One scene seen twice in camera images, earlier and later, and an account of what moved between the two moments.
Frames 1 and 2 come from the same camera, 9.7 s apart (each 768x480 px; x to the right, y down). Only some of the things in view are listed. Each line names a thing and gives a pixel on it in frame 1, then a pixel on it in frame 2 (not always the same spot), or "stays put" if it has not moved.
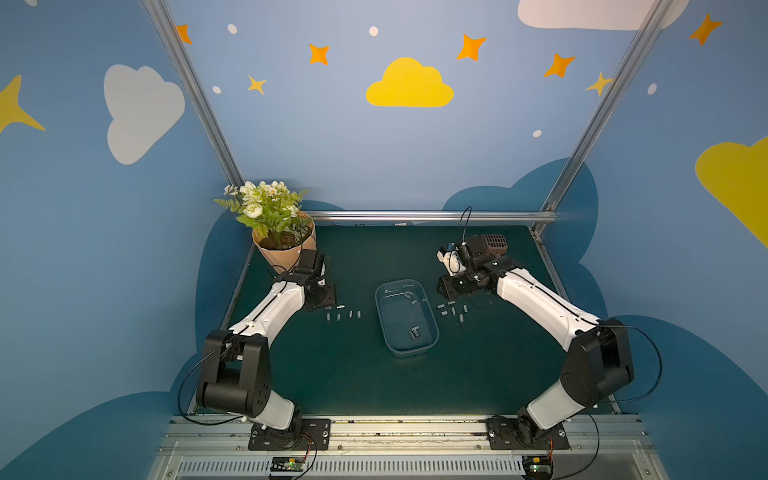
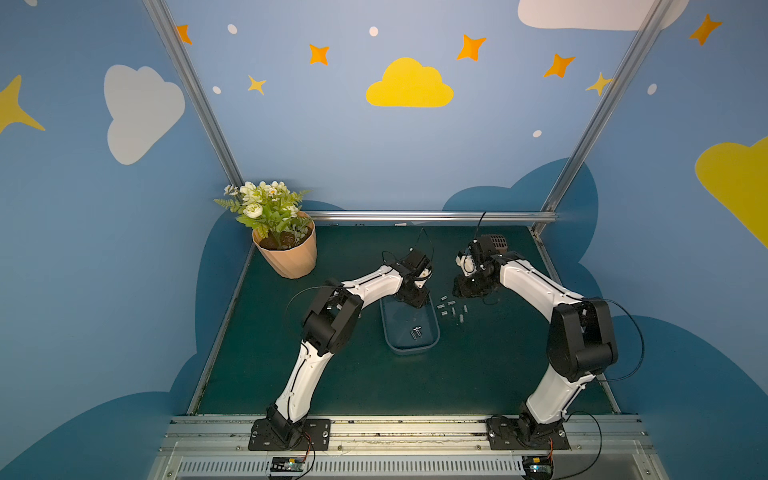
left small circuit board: x=287 y=464 stays put
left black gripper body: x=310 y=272 to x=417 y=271
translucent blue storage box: x=408 y=319 stays put
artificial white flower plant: x=270 y=208 stays put
